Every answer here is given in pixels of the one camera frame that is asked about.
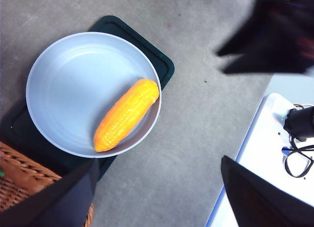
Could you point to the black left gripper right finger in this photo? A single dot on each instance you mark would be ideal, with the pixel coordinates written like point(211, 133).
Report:
point(265, 207)

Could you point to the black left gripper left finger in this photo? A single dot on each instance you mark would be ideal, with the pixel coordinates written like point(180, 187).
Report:
point(49, 207)

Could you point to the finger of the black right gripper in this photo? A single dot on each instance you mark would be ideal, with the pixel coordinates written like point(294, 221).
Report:
point(252, 40)
point(255, 65)

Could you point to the blue round plate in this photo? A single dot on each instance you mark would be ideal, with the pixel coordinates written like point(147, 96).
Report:
point(73, 89)

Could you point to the yellow corn cob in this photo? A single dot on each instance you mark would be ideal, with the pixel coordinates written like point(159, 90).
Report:
point(125, 114)

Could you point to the brown wicker basket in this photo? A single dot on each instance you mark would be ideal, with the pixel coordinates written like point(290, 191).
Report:
point(19, 173)

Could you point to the black rectangular tray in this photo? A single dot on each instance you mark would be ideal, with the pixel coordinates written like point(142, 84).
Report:
point(152, 52)

